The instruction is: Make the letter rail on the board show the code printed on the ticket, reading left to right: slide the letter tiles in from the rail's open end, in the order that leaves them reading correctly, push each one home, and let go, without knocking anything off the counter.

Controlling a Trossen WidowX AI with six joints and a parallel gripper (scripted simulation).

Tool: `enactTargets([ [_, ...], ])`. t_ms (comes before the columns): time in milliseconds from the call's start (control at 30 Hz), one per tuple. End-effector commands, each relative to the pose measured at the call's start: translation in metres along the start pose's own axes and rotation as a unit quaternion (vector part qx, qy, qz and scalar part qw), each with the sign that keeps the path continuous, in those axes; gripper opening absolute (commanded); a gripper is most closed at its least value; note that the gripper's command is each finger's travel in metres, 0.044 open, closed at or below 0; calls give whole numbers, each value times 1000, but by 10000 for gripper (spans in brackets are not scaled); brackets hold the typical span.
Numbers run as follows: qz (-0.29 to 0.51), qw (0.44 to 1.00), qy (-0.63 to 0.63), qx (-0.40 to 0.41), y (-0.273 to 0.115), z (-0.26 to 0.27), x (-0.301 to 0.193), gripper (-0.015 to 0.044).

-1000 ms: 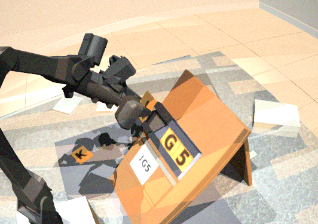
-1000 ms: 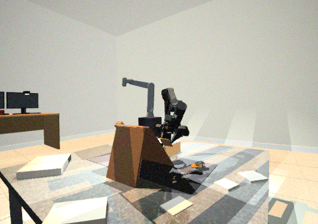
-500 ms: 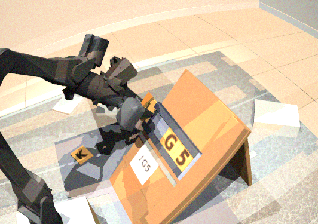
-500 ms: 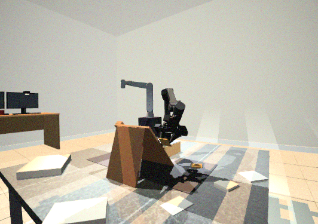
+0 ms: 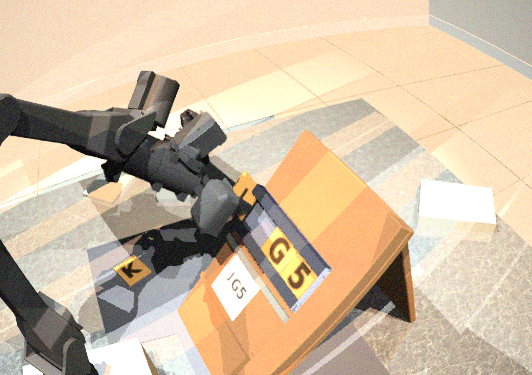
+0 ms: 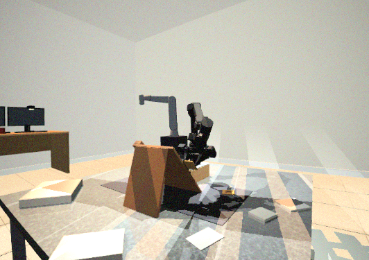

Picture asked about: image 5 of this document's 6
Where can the orange tile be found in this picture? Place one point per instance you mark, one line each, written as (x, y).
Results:
(298, 275)
(279, 250)
(132, 270)

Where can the tan square letter tile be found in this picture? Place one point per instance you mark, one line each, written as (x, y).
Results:
(243, 188)

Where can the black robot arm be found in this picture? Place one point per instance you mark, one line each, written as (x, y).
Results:
(54, 343)

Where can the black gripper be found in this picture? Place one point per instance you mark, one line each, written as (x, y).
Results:
(216, 200)

